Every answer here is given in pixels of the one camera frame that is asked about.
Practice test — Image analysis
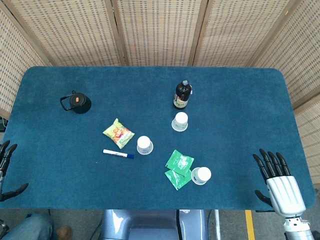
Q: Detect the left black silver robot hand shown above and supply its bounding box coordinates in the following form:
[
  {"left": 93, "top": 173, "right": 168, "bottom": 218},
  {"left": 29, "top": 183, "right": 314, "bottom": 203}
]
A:
[{"left": 0, "top": 140, "right": 30, "bottom": 203}]

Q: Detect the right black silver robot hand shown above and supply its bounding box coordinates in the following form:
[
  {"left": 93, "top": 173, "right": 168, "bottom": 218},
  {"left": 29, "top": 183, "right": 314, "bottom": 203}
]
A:
[{"left": 252, "top": 148, "right": 307, "bottom": 219}]

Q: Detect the white floral paper cup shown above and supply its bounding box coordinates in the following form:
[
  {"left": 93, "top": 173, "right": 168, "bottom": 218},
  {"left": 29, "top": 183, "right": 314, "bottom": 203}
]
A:
[
  {"left": 190, "top": 166, "right": 212, "bottom": 186},
  {"left": 171, "top": 111, "right": 189, "bottom": 132},
  {"left": 136, "top": 135, "right": 154, "bottom": 156}
]

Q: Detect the blue carpet table mat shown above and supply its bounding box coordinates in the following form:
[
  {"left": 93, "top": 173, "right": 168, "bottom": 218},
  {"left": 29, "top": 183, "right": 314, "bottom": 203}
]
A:
[{"left": 0, "top": 66, "right": 317, "bottom": 211}]

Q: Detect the white metal pole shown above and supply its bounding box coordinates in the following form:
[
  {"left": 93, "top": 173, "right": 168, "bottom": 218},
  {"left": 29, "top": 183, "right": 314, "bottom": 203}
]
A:
[{"left": 213, "top": 209, "right": 222, "bottom": 240}]

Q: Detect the person's leg in jeans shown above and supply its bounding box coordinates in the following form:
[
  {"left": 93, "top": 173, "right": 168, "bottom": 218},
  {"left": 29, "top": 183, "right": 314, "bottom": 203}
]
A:
[{"left": 0, "top": 212, "right": 55, "bottom": 240}]

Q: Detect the brown shoe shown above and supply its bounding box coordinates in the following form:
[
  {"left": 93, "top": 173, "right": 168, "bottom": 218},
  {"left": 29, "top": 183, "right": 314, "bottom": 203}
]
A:
[{"left": 56, "top": 225, "right": 73, "bottom": 240}]

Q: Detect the green foil sachet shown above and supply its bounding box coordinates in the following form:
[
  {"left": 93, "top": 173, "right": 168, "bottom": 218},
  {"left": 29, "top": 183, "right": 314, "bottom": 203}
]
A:
[
  {"left": 165, "top": 149, "right": 195, "bottom": 177},
  {"left": 164, "top": 169, "right": 193, "bottom": 191}
]

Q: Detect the white blue whiteboard marker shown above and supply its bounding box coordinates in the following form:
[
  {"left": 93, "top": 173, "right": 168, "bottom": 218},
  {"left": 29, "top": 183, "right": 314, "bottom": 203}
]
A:
[{"left": 102, "top": 148, "right": 135, "bottom": 160}]

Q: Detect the yellow green snack bag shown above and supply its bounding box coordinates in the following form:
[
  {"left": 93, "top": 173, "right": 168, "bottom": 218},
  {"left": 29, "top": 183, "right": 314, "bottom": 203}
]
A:
[{"left": 102, "top": 118, "right": 136, "bottom": 150}]

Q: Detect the blue grey robot torso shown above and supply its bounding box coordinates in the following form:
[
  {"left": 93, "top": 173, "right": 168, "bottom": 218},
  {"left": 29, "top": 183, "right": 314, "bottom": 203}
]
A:
[{"left": 98, "top": 209, "right": 210, "bottom": 240}]

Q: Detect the dark brown drink bottle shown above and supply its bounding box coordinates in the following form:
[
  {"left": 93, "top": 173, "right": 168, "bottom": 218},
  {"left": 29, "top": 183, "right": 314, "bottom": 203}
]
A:
[{"left": 172, "top": 79, "right": 194, "bottom": 111}]

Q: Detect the woven bamboo folding screen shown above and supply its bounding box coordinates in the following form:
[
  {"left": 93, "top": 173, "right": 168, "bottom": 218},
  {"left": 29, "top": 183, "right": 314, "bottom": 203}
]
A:
[{"left": 0, "top": 0, "right": 320, "bottom": 186}]

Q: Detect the black flask lid with handle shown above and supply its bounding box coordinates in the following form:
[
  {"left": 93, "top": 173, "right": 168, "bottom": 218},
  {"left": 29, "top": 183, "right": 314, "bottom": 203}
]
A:
[{"left": 59, "top": 89, "right": 92, "bottom": 115}]

